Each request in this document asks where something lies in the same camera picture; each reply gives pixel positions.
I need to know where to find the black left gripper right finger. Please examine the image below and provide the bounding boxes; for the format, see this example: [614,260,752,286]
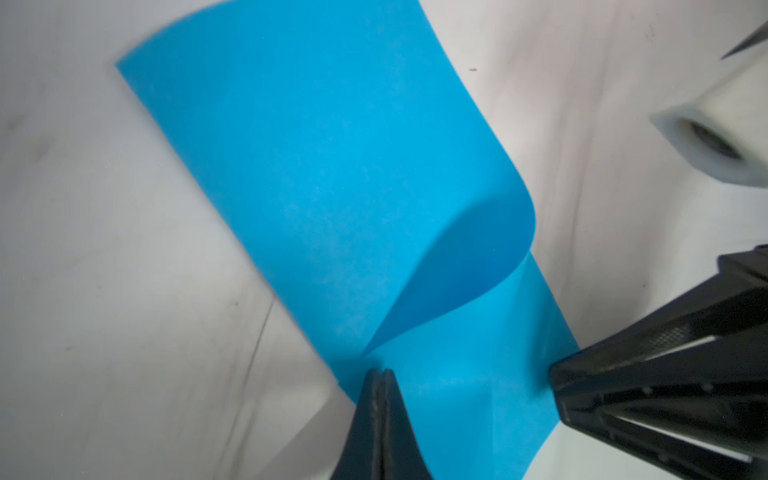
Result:
[379,369,433,480]

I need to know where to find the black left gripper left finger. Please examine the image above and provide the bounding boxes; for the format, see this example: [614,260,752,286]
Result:
[331,369,381,480]

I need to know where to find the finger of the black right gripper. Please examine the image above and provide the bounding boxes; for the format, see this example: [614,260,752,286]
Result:
[549,327,767,479]
[582,245,767,360]

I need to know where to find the blue square paper sheet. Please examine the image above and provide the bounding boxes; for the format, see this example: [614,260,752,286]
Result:
[117,1,577,479]

